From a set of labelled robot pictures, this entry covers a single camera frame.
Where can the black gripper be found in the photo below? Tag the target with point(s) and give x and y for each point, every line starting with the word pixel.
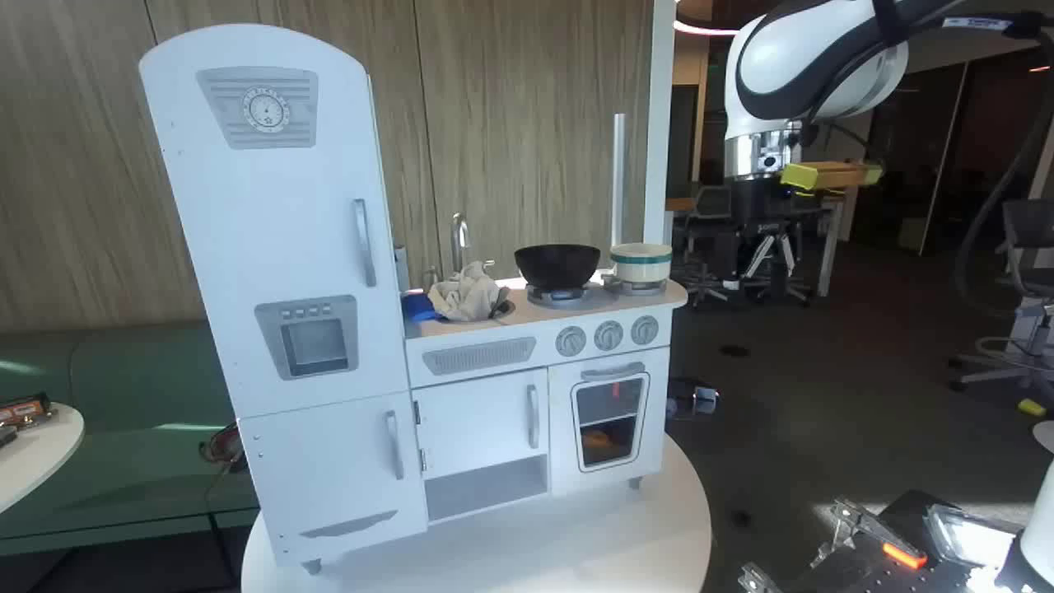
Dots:
pixel 762 207

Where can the cream bowl with teal stripe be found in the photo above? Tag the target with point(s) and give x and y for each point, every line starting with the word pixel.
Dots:
pixel 639 269

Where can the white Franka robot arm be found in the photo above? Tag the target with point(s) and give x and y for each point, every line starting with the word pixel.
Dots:
pixel 813 61

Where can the black bowl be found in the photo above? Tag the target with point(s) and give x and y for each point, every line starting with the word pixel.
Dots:
pixel 559 266

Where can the white office desk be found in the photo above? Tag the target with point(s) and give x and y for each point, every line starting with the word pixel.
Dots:
pixel 838 243

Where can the orange toy food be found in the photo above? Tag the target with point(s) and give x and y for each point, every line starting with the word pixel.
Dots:
pixel 598 443

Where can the grey office chair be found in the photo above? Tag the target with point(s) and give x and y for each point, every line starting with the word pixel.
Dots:
pixel 1026 331

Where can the silver metal clamp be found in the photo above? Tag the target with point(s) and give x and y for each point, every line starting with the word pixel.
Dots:
pixel 844 530

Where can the small yellow block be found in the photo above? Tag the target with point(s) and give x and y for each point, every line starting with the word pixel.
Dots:
pixel 1032 408

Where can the grey toy faucet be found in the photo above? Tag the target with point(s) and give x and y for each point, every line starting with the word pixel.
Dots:
pixel 458 234

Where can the beige crumpled cloth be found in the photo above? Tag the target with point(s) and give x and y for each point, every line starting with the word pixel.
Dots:
pixel 462 296

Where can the orange tag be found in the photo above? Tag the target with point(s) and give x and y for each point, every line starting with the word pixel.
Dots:
pixel 904 556

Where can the round white table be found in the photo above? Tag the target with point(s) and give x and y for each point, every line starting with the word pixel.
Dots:
pixel 572 544

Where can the dark brown tangled object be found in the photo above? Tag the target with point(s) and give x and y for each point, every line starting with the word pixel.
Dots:
pixel 222 448

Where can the green bench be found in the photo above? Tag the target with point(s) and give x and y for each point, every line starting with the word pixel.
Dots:
pixel 121 385

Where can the small white side table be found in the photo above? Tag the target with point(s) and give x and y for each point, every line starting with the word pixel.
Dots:
pixel 33 448

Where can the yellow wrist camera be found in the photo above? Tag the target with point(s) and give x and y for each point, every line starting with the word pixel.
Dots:
pixel 828 177

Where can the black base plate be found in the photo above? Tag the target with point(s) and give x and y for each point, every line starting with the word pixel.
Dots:
pixel 856 579

